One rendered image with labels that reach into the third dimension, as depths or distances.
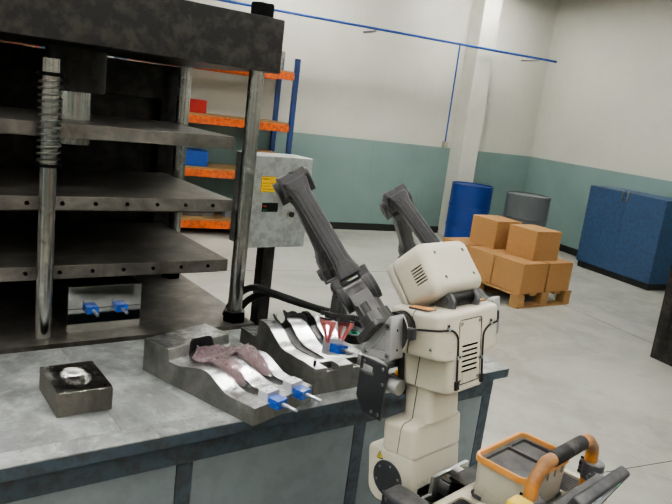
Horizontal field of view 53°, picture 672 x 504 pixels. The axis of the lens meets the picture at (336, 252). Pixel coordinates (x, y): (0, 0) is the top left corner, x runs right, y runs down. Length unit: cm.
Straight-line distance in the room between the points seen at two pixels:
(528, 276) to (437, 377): 509
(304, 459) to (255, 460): 19
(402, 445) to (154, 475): 69
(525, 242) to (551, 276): 43
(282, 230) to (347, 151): 660
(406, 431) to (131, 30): 157
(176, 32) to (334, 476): 162
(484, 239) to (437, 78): 349
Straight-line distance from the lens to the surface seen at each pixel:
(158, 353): 224
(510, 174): 1115
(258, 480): 223
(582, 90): 1074
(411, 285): 178
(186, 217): 828
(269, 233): 297
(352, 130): 956
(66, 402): 201
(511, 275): 688
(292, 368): 230
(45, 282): 255
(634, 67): 1017
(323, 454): 233
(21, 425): 200
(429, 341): 173
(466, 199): 936
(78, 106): 279
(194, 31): 255
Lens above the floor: 171
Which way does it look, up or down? 12 degrees down
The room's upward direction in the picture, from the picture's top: 7 degrees clockwise
